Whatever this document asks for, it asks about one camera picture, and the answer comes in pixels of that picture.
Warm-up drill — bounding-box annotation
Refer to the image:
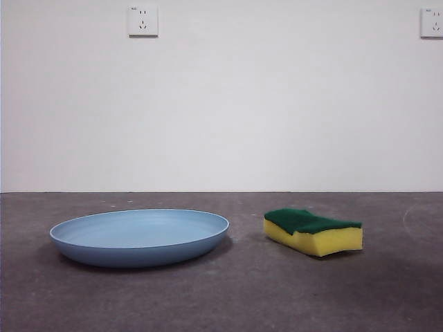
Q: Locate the blue round plate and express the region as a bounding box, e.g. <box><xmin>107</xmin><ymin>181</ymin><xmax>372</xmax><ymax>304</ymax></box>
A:
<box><xmin>48</xmin><ymin>207</ymin><xmax>230</xmax><ymax>269</ymax></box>

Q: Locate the yellow sponge with green pad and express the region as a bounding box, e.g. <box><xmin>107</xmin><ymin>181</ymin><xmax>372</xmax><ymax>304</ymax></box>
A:
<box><xmin>263</xmin><ymin>207</ymin><xmax>364</xmax><ymax>258</ymax></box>

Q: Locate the white wall socket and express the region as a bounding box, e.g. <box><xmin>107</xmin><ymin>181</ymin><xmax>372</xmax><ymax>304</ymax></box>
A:
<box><xmin>128</xmin><ymin>4</ymin><xmax>159</xmax><ymax>38</ymax></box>
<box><xmin>420</xmin><ymin>7</ymin><xmax>443</xmax><ymax>39</ymax></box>

